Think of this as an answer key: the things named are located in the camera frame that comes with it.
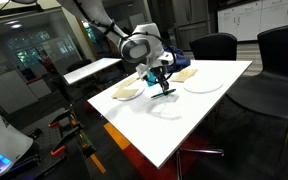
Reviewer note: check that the white robot base blue lights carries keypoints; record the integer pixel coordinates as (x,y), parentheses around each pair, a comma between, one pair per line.
(0,140)

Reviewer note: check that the wooden framed door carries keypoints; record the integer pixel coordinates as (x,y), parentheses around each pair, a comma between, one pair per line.
(90,33)

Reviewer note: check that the metal table leg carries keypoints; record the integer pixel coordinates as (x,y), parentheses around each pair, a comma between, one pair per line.
(200,151)

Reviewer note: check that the white plate under napkin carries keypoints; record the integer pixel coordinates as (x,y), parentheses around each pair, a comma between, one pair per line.
(135,95)

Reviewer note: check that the white side table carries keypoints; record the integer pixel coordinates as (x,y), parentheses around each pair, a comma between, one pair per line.
(90,68)

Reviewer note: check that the empty white plate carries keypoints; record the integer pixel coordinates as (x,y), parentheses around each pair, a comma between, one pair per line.
(204,85)

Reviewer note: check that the black chair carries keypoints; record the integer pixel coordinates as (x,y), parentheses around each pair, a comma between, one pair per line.
(277,73)
(214,46)

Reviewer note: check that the person in red shirt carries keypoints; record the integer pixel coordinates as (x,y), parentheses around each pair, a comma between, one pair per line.
(46,61)

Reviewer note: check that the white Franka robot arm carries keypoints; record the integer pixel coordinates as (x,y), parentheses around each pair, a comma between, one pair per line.
(97,13)

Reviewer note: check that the green pen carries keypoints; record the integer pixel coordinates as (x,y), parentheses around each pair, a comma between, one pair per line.
(162,94)

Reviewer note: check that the black mounting plate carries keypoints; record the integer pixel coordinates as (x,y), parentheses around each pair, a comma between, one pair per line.
(47,143)

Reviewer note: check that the light blue cup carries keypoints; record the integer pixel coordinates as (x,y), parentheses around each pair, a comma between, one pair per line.
(151,80)

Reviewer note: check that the dark blue cloth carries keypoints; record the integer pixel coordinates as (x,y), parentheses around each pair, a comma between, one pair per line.
(182,61)

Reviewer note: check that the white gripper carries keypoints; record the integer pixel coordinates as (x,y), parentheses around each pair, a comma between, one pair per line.
(165,59)

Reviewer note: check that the white kitchen cabinets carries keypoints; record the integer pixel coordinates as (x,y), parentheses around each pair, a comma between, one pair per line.
(250,20)

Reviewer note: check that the stainless steel refrigerator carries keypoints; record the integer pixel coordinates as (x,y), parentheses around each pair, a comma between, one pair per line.
(192,23)

